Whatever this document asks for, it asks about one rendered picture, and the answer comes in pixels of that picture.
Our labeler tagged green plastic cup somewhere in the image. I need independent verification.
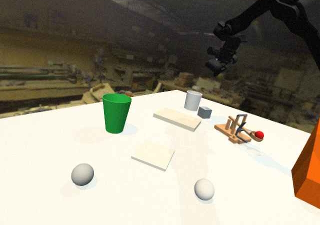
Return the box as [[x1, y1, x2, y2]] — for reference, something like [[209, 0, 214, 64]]
[[102, 93, 132, 134]]

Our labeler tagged grey ball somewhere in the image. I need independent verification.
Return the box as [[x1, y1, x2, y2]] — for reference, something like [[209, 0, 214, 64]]
[[71, 163, 94, 186]]

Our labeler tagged white ball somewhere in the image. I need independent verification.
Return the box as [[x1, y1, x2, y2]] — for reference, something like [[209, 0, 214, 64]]
[[194, 178, 215, 201]]

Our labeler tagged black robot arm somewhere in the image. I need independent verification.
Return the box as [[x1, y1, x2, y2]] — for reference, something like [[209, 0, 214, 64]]
[[213, 0, 320, 71]]

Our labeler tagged red ball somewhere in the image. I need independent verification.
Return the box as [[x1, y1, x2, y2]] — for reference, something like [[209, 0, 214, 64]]
[[254, 131, 264, 139]]

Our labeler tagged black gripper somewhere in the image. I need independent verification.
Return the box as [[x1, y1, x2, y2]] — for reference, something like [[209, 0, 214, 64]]
[[205, 45, 238, 77]]

